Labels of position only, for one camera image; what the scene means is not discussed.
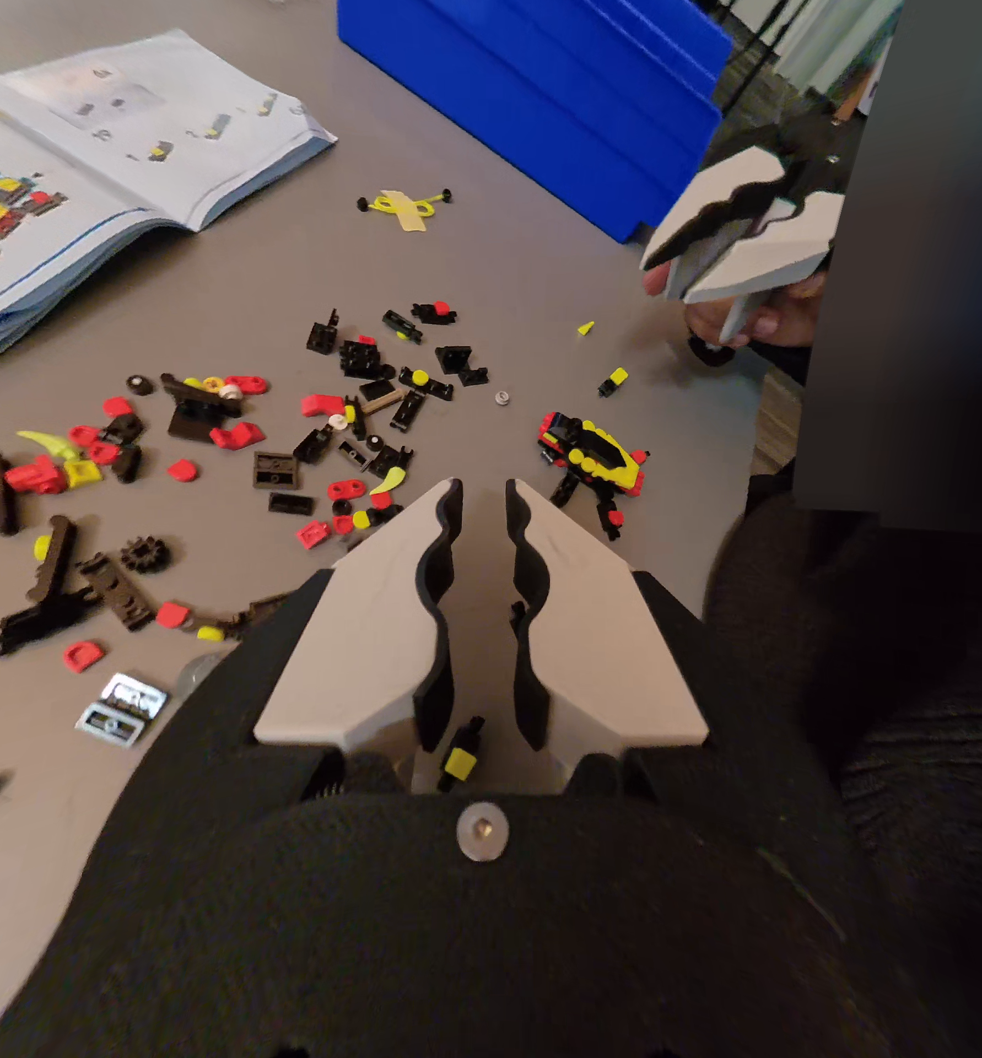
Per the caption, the red black yellow lego model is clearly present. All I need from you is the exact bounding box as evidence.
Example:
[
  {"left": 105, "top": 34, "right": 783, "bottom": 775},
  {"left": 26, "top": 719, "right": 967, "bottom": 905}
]
[{"left": 537, "top": 410, "right": 651, "bottom": 543}]

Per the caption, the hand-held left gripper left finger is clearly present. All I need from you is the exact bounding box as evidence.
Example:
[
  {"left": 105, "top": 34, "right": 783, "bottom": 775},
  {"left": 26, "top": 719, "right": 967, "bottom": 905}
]
[{"left": 251, "top": 477, "right": 465, "bottom": 755}]

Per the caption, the lego instruction booklet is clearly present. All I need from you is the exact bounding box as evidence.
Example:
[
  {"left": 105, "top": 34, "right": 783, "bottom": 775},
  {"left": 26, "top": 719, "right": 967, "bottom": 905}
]
[{"left": 0, "top": 29, "right": 339, "bottom": 381}]

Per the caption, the silver printed lego tile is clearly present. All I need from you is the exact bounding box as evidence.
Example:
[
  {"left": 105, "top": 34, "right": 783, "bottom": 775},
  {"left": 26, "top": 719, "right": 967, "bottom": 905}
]
[
  {"left": 75, "top": 703, "right": 149, "bottom": 749},
  {"left": 101, "top": 671, "right": 170, "bottom": 720}
]

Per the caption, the blue plastic bin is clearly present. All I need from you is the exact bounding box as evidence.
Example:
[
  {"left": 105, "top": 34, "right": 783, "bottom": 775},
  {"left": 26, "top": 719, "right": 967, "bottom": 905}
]
[{"left": 336, "top": 0, "right": 733, "bottom": 246}]

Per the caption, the person's dark knit sweater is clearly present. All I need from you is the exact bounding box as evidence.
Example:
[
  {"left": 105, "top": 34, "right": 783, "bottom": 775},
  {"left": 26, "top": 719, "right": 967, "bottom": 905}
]
[{"left": 702, "top": 496, "right": 982, "bottom": 1058}]

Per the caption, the yellow string with black ends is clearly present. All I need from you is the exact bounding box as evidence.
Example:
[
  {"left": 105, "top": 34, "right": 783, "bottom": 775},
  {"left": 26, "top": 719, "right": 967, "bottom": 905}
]
[{"left": 357, "top": 188, "right": 453, "bottom": 220}]

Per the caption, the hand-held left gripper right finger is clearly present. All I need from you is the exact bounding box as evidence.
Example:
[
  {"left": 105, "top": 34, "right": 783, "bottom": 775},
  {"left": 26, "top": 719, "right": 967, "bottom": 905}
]
[{"left": 504, "top": 478, "right": 712, "bottom": 760}]

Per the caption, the person's right hand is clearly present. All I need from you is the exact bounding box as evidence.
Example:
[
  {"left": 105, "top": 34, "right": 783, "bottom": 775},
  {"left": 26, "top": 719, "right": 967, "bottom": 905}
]
[{"left": 643, "top": 258, "right": 828, "bottom": 348}]

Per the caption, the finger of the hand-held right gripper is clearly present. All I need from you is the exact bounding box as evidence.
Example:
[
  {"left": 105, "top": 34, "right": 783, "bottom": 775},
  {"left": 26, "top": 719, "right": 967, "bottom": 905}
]
[
  {"left": 679, "top": 192, "right": 846, "bottom": 345},
  {"left": 640, "top": 147, "right": 790, "bottom": 300}
]

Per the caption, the beige masking tape strip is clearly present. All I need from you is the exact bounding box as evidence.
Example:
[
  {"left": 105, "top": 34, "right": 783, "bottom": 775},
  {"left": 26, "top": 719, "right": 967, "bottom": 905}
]
[{"left": 382, "top": 190, "right": 436, "bottom": 234}]

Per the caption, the pile of loose lego pieces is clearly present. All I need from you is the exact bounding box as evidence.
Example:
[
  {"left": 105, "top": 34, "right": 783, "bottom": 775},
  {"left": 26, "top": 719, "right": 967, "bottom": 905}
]
[{"left": 0, "top": 301, "right": 492, "bottom": 662}]

